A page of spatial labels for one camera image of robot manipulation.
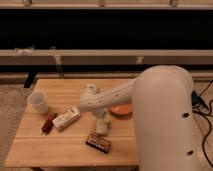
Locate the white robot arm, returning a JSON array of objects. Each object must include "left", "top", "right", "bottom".
[{"left": 78, "top": 66, "right": 200, "bottom": 171}]

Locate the orange bowl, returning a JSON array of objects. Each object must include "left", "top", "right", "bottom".
[{"left": 109, "top": 104, "right": 132, "bottom": 116}]

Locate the dark chocolate bar package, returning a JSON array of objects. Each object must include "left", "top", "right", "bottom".
[{"left": 86, "top": 133, "right": 111, "bottom": 153}]

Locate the white snack package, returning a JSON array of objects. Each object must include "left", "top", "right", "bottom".
[{"left": 53, "top": 107, "right": 80, "bottom": 130}]

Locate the brown snack stick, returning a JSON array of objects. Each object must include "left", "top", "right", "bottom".
[{"left": 42, "top": 113, "right": 57, "bottom": 134}]

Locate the white plastic cup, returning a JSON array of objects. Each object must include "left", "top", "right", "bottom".
[{"left": 27, "top": 91, "right": 48, "bottom": 114}]

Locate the blue power box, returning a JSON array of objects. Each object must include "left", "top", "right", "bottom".
[{"left": 191, "top": 91, "right": 200, "bottom": 108}]

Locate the black cable on floor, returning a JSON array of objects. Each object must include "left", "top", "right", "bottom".
[{"left": 192, "top": 79, "right": 213, "bottom": 168}]

